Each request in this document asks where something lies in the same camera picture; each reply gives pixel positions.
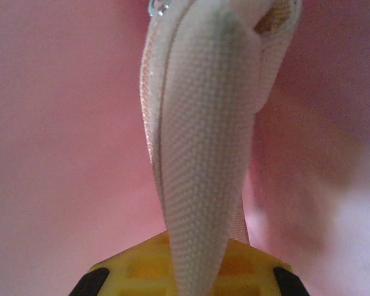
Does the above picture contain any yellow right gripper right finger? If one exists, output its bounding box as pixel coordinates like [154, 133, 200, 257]
[215, 239, 311, 296]

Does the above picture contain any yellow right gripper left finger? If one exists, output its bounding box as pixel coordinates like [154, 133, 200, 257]
[69, 232, 181, 296]

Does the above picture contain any pink backpack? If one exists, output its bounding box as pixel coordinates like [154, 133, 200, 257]
[0, 0, 370, 296]

